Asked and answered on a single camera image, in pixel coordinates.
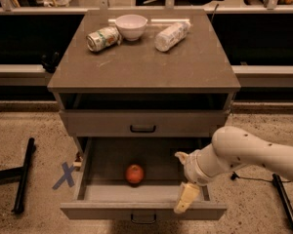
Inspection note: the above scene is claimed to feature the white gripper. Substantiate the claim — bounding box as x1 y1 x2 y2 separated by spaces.
174 149 215 214

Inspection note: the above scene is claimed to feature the red apple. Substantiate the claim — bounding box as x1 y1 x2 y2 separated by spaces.
125 164 145 184

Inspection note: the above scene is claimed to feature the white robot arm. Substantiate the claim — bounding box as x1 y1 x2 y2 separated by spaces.
174 126 293 214

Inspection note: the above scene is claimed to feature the closed grey upper drawer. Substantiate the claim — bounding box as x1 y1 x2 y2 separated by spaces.
60 110 229 137

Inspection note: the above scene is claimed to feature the open grey lower drawer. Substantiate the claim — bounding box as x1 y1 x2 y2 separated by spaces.
61 137 227 224

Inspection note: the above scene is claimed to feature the grey drawer cabinet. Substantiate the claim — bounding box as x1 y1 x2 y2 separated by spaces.
48 10 240 152

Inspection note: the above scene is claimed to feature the black stand right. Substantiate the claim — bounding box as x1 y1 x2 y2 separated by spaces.
272 174 293 232

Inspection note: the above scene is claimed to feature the black stand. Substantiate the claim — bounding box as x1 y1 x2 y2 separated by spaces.
272 174 293 232
0 137 36 215

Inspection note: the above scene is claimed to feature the blue tape cross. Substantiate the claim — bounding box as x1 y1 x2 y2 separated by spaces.
53 163 74 190

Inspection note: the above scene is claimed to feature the white plastic bottle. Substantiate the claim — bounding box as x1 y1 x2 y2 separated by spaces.
154 21 190 52

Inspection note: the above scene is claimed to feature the white ceramic bowl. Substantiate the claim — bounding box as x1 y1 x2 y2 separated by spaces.
115 15 147 41

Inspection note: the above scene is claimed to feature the crushed green white can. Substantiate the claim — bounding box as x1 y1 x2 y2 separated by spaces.
86 26 122 53

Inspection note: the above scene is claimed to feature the black stand left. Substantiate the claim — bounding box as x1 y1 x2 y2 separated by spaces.
0 137 36 215

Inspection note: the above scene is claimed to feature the black floor cable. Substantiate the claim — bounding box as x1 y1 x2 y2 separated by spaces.
230 171 292 183

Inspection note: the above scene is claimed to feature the black clamp on rail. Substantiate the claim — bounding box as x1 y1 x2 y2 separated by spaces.
41 52 60 73

